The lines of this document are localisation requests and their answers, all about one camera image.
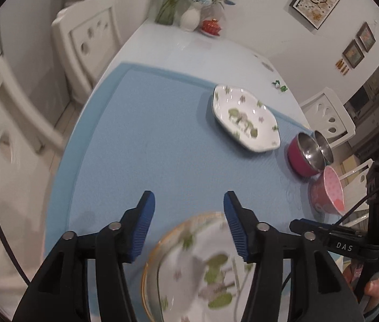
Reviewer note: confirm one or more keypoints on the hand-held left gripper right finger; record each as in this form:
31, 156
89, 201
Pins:
237, 228

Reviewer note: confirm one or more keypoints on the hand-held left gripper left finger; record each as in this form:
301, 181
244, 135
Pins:
141, 228

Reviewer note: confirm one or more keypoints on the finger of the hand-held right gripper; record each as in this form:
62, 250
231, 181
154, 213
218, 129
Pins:
330, 239

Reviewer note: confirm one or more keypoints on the pink polka dot bowl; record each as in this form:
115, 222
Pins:
332, 187

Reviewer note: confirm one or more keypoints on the gold-rimmed floral plate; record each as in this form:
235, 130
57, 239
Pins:
193, 268

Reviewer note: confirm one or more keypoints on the blue steel bowl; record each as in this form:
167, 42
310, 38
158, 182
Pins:
325, 147

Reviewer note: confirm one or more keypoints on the magenta steel bowl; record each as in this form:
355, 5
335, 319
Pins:
297, 157

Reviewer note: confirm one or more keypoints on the white octagonal floral plate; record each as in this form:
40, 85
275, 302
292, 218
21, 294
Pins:
243, 120

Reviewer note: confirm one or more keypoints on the person's right hand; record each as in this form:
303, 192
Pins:
375, 290

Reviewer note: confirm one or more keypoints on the white dining chair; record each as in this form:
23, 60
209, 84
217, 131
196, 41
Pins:
357, 177
330, 117
5, 124
89, 40

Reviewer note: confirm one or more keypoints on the light blue table mat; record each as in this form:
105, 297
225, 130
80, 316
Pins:
159, 124

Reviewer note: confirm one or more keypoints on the grey microwave oven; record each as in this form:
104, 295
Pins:
362, 100

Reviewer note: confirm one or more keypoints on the small green floral ornament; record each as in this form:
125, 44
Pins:
280, 86

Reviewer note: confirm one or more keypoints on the red ornament on dish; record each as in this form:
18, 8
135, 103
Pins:
211, 26

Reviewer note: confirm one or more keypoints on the white ceramic vase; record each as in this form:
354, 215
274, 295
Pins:
190, 18

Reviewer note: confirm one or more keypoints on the small orange wall decoration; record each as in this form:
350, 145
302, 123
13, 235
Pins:
342, 67

